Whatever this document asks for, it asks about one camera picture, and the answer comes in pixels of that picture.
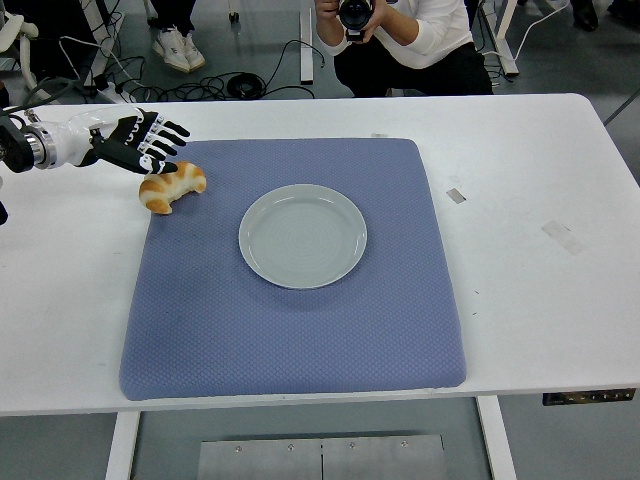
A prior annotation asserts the person's left hand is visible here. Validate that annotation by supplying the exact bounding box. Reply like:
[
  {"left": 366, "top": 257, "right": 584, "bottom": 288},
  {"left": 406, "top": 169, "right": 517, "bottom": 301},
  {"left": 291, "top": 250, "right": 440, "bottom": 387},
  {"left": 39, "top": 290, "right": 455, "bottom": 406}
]
[{"left": 362, "top": 0, "right": 405, "bottom": 44}]

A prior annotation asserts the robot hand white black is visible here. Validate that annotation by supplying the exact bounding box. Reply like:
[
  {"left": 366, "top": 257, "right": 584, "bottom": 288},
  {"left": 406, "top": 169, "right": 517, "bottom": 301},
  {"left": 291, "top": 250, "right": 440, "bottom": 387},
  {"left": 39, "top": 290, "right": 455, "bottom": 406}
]
[{"left": 45, "top": 107, "right": 192, "bottom": 176}]

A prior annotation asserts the person's right hand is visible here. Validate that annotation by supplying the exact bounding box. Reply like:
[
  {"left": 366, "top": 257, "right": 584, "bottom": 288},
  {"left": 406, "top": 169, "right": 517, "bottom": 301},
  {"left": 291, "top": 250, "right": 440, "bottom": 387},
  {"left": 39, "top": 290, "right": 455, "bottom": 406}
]
[{"left": 314, "top": 0, "right": 346, "bottom": 31}]

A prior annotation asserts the croissant bread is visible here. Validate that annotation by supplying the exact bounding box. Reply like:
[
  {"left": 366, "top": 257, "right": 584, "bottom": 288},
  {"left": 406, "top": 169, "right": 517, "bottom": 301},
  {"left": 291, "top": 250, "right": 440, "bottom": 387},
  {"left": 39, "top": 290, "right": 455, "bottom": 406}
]
[{"left": 138, "top": 160, "right": 208, "bottom": 216}]

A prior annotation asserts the white power strip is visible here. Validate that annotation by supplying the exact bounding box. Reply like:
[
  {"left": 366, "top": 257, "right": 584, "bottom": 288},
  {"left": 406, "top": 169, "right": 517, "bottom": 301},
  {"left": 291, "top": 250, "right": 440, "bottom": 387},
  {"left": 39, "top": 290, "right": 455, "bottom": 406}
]
[{"left": 94, "top": 74, "right": 132, "bottom": 105}]

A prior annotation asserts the person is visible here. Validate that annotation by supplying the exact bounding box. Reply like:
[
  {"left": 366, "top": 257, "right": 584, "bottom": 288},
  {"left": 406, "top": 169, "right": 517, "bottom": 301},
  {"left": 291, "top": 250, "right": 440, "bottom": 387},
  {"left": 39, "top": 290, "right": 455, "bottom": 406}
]
[
  {"left": 313, "top": 0, "right": 495, "bottom": 99},
  {"left": 147, "top": 0, "right": 207, "bottom": 75},
  {"left": 569, "top": 0, "right": 640, "bottom": 32}
]

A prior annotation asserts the white office chair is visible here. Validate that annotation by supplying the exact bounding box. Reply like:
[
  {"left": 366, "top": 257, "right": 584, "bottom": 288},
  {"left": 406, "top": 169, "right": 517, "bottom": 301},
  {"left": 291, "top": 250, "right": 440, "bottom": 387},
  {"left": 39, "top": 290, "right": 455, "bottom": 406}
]
[{"left": 0, "top": 13, "right": 51, "bottom": 101}]

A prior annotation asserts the blue quilted mat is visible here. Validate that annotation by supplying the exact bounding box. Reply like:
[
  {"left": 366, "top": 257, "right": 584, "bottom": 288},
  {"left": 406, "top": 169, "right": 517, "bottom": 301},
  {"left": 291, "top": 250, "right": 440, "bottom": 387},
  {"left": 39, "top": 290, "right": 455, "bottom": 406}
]
[{"left": 118, "top": 137, "right": 469, "bottom": 402}]

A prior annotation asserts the grey round plate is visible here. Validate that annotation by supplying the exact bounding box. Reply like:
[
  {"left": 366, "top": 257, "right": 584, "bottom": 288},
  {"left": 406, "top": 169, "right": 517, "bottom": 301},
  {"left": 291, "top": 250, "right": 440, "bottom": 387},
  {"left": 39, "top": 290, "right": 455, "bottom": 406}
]
[{"left": 238, "top": 183, "right": 369, "bottom": 290}]

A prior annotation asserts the long grey tape piece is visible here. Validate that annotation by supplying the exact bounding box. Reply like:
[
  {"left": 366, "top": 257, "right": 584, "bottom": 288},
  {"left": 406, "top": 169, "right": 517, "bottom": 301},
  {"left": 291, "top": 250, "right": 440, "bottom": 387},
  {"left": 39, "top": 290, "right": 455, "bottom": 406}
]
[{"left": 541, "top": 220, "right": 586, "bottom": 256}]

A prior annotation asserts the white table leg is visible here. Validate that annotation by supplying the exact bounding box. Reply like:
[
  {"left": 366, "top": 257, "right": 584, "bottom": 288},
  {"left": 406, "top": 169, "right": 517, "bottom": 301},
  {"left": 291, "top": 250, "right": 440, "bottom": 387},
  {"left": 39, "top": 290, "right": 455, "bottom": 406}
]
[
  {"left": 475, "top": 396, "right": 519, "bottom": 480},
  {"left": 104, "top": 412, "right": 141, "bottom": 480}
]

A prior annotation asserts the grey metal plate with screws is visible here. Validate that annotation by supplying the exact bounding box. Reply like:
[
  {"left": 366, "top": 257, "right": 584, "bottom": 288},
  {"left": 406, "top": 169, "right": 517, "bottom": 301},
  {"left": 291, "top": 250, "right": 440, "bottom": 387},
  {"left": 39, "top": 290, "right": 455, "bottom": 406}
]
[{"left": 197, "top": 434, "right": 446, "bottom": 480}]

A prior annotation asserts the black table control panel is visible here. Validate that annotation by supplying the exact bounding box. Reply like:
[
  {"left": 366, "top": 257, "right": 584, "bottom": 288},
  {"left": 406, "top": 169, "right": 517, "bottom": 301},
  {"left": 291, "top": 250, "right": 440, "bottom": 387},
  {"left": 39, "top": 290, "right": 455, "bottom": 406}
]
[{"left": 543, "top": 388, "right": 637, "bottom": 407}]

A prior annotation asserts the black photo camera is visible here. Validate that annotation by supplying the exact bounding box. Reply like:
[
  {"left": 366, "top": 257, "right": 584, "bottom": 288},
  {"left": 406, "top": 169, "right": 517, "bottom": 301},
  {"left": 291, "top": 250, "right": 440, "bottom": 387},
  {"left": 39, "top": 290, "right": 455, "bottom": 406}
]
[{"left": 337, "top": 0, "right": 376, "bottom": 43}]

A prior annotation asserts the grey metal floor rail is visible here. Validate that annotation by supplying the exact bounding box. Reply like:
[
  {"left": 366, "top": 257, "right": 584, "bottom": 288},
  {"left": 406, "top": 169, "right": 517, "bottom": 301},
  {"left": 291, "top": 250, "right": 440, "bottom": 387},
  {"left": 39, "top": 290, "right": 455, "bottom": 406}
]
[{"left": 299, "top": 7, "right": 316, "bottom": 85}]

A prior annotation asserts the black floor cable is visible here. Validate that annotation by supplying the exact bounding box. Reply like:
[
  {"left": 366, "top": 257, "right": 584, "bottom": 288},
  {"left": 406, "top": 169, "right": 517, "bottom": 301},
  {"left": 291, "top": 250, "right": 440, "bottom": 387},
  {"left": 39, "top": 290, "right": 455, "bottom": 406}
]
[{"left": 269, "top": 38, "right": 327, "bottom": 100}]

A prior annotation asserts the coiled black cable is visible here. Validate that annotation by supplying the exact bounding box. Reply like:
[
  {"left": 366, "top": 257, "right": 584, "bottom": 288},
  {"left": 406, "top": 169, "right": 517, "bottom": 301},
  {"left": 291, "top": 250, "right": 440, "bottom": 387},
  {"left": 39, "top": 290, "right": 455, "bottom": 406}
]
[{"left": 226, "top": 72, "right": 267, "bottom": 100}]

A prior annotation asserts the white desk foot frame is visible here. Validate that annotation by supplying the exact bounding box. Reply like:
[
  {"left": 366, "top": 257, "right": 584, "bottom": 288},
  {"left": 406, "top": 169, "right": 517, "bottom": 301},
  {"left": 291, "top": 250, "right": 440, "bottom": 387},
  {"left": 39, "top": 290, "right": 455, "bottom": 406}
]
[{"left": 487, "top": 0, "right": 521, "bottom": 77}]

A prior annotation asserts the white floor cable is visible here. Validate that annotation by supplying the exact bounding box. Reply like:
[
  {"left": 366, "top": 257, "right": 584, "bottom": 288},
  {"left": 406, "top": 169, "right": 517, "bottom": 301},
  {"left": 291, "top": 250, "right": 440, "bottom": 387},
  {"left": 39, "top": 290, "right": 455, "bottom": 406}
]
[{"left": 514, "top": 0, "right": 571, "bottom": 59}]

